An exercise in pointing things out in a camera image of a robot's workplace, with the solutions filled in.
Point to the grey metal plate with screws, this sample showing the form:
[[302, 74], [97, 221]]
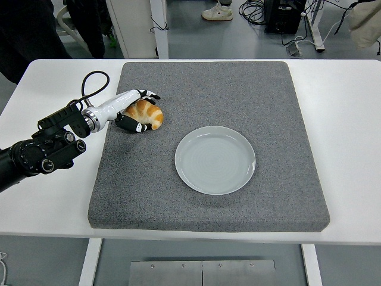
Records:
[[202, 274]]

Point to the golden croissant bread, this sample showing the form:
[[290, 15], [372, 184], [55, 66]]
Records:
[[149, 114]]

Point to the black computer case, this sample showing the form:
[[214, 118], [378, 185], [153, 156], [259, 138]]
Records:
[[282, 18]]

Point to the white desk post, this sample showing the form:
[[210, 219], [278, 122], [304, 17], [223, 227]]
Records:
[[160, 38]]

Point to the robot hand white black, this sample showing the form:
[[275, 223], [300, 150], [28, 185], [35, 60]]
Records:
[[119, 101]]

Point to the white table leg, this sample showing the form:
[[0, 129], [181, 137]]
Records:
[[312, 265], [89, 262]]

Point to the beige cloth bag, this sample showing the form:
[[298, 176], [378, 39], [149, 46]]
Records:
[[364, 26]]

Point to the white desk leg with foot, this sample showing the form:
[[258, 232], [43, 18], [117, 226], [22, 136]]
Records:
[[317, 29]]

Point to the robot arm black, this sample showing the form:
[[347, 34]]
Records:
[[29, 155]]

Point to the grey floor pedal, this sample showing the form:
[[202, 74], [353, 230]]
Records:
[[294, 49]]

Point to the person's white shoe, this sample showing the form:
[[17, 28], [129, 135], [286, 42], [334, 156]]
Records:
[[217, 13]]

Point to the grey speckled mat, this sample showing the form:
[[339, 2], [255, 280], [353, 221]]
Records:
[[238, 95]]

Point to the round grey plate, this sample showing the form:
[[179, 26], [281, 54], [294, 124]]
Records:
[[214, 161]]

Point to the person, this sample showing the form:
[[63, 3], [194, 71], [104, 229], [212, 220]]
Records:
[[26, 29]]

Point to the white cabinet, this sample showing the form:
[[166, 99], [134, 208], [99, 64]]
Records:
[[134, 26]]

